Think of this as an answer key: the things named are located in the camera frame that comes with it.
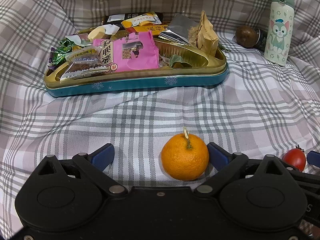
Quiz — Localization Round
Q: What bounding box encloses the teal gold snack tin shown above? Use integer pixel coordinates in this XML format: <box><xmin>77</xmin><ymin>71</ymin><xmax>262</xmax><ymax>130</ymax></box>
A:
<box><xmin>44</xmin><ymin>31</ymin><xmax>228</xmax><ymax>97</ymax></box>

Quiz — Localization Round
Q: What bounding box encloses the cat print thermos bottle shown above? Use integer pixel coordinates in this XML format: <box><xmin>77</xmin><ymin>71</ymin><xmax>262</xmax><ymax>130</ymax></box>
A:
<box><xmin>264</xmin><ymin>0</ymin><xmax>295</xmax><ymax>66</ymax></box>

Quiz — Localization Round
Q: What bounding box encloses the red tomato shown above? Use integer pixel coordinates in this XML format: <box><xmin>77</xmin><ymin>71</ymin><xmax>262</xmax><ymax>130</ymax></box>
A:
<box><xmin>283</xmin><ymin>145</ymin><xmax>306</xmax><ymax>172</ymax></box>

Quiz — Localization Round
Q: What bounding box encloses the black small object behind bottle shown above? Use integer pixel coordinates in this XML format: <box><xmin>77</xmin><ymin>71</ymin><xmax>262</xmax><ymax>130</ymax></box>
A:
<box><xmin>254</xmin><ymin>28</ymin><xmax>267</xmax><ymax>52</ymax></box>

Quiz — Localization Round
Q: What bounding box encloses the silver foil snack packet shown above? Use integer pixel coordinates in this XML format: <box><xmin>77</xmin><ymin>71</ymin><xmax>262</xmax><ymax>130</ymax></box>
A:
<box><xmin>159</xmin><ymin>14</ymin><xmax>199</xmax><ymax>45</ymax></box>

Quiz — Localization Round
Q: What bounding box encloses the pink snack packet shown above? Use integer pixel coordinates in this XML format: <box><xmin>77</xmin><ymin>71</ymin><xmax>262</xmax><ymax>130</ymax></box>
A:
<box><xmin>93</xmin><ymin>31</ymin><xmax>159</xmax><ymax>72</ymax></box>

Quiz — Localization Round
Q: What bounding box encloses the yellow pastry packet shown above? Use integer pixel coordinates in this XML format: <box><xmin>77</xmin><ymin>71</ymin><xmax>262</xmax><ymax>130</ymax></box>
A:
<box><xmin>121</xmin><ymin>11</ymin><xmax>162</xmax><ymax>29</ymax></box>

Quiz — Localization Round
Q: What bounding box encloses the plaid grey sofa cover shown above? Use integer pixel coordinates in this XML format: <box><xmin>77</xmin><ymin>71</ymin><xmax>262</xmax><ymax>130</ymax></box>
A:
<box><xmin>1</xmin><ymin>0</ymin><xmax>319</xmax><ymax>238</ymax></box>

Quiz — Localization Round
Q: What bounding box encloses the dark brown round fruit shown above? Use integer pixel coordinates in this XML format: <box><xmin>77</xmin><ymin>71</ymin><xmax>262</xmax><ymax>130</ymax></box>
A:
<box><xmin>235</xmin><ymin>25</ymin><xmax>259</xmax><ymax>48</ymax></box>

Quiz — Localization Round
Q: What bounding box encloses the green foil candy wrapper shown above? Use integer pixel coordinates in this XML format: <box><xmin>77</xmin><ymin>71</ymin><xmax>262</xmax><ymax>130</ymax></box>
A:
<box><xmin>47</xmin><ymin>38</ymin><xmax>75</xmax><ymax>70</ymax></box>

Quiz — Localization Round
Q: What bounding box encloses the tan paper snack bag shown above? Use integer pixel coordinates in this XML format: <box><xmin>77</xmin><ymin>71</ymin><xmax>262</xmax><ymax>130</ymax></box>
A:
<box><xmin>188</xmin><ymin>10</ymin><xmax>219</xmax><ymax>56</ymax></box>

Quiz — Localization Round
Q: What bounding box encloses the orange mandarin with stem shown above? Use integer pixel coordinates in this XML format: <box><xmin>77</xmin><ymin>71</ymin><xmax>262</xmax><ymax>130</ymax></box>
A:
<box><xmin>161</xmin><ymin>128</ymin><xmax>209</xmax><ymax>181</ymax></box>

